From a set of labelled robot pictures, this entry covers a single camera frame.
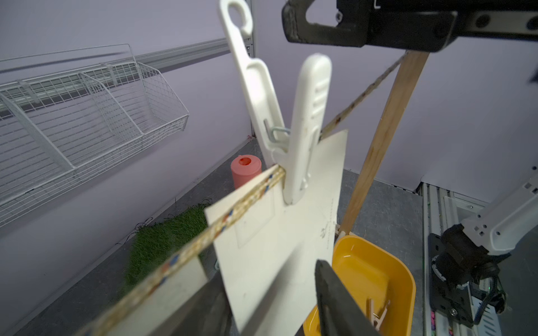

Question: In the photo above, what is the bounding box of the rope string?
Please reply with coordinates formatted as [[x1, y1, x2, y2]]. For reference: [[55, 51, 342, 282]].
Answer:
[[73, 54, 409, 336]]

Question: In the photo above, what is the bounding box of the pink watering can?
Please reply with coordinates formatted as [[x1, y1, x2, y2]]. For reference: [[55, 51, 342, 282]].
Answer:
[[231, 155, 262, 189]]

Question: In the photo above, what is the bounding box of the green artificial grass mat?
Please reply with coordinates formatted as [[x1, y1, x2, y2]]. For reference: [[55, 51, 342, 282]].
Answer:
[[121, 204, 209, 295]]

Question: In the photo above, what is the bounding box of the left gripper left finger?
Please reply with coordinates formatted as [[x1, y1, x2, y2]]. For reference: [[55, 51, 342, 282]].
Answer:
[[151, 272, 232, 335]]

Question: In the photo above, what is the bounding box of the wooden clothesline stand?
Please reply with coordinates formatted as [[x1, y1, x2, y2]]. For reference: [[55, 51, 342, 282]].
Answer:
[[340, 51, 430, 235]]

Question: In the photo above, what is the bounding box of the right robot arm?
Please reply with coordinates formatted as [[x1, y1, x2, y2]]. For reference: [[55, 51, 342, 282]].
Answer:
[[282, 1, 537, 286]]

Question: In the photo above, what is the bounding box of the long white wire basket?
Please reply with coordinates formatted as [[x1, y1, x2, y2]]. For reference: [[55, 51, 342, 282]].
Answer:
[[1, 43, 189, 225]]

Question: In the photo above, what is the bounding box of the yellow plastic tray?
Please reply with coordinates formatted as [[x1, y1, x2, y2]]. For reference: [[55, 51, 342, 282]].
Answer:
[[303, 235, 416, 335]]

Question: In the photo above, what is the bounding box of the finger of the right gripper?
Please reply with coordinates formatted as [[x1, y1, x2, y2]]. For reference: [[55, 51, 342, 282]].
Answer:
[[281, 0, 374, 48]]

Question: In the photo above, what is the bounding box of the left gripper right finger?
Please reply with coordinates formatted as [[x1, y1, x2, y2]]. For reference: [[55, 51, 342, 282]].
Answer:
[[315, 260, 380, 335]]

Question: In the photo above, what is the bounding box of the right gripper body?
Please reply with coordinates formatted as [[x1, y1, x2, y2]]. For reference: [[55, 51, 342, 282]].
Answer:
[[335, 0, 538, 53]]

